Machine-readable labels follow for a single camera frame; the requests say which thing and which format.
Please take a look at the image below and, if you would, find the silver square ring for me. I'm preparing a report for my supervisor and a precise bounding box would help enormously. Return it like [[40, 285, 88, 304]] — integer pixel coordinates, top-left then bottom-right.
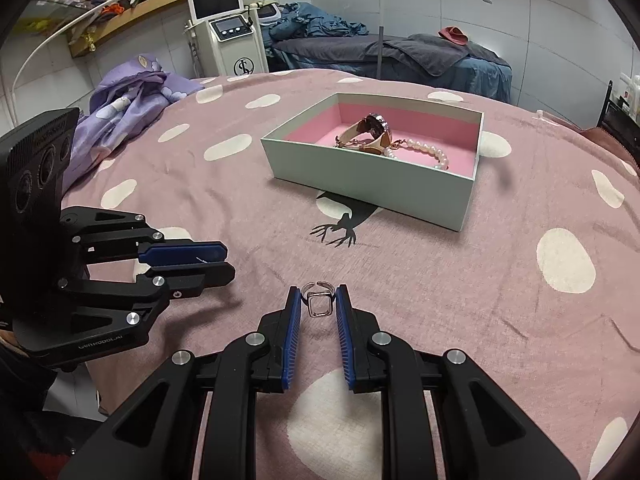
[[300, 279, 335, 319]]

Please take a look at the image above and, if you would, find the white box pink lining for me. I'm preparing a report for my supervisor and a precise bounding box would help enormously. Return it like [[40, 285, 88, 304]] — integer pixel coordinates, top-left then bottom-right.
[[262, 93, 484, 231]]

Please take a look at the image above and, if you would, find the white beauty machine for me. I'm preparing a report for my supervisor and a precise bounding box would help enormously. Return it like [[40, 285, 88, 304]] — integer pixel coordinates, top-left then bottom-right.
[[188, 0, 268, 77]]

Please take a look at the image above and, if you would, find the red cloth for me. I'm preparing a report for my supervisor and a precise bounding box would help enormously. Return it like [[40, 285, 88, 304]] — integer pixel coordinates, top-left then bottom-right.
[[438, 26, 469, 46]]

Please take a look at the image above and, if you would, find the pink polka dot bedspread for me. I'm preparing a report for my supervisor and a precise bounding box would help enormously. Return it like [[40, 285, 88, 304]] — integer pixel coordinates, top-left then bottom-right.
[[65, 70, 639, 479]]

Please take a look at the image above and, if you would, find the blue massage bed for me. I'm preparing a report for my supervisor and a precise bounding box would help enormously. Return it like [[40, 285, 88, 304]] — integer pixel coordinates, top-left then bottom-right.
[[270, 48, 513, 104]]

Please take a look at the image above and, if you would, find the rose gold watch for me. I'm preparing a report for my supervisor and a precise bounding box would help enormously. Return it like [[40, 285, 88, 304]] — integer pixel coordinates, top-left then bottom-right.
[[335, 114, 393, 157]]

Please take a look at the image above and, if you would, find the blue crumpled blanket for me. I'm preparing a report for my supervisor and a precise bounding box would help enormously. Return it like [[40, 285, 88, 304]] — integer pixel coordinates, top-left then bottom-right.
[[260, 2, 369, 48]]

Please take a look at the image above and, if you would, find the black trolley rack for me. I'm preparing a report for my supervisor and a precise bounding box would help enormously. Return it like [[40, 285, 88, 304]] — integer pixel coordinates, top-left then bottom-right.
[[597, 80, 640, 164]]

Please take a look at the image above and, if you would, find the dark grey towel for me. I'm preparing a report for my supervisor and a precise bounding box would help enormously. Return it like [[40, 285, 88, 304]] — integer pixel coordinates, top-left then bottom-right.
[[271, 34, 509, 77]]

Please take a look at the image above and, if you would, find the purple floral blanket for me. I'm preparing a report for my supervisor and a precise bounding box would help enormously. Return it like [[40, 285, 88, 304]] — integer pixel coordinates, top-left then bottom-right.
[[62, 53, 204, 191]]

